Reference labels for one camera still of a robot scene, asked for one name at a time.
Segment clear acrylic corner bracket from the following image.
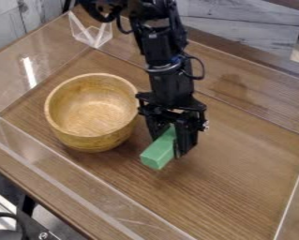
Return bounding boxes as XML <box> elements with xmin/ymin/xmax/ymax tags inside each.
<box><xmin>68</xmin><ymin>12</ymin><xmax>112</xmax><ymax>49</ymax></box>

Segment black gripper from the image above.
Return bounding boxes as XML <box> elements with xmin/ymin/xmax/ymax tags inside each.
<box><xmin>136</xmin><ymin>64</ymin><xmax>207</xmax><ymax>157</ymax></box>

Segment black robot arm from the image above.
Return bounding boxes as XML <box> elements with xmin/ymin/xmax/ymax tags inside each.
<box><xmin>77</xmin><ymin>0</ymin><xmax>207</xmax><ymax>156</ymax></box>

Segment black table leg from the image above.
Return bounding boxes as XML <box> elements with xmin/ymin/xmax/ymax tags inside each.
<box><xmin>20</xmin><ymin>195</ymin><xmax>36</xmax><ymax>217</ymax></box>

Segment brown wooden bowl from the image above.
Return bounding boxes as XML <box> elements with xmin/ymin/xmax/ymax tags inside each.
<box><xmin>44</xmin><ymin>73</ymin><xmax>139</xmax><ymax>153</ymax></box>

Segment black cable loop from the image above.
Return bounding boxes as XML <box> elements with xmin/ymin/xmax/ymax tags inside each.
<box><xmin>0</xmin><ymin>211</ymin><xmax>32</xmax><ymax>240</ymax></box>

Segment black metal base plate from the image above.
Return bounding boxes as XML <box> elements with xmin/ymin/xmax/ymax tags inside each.
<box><xmin>16</xmin><ymin>212</ymin><xmax>61</xmax><ymax>240</ymax></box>

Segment clear acrylic tray wall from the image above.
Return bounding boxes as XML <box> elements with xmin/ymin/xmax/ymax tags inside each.
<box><xmin>0</xmin><ymin>17</ymin><xmax>299</xmax><ymax>240</ymax></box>

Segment green rectangular block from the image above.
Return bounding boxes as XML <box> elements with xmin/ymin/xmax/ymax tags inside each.
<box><xmin>140</xmin><ymin>126</ymin><xmax>176</xmax><ymax>170</ymax></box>

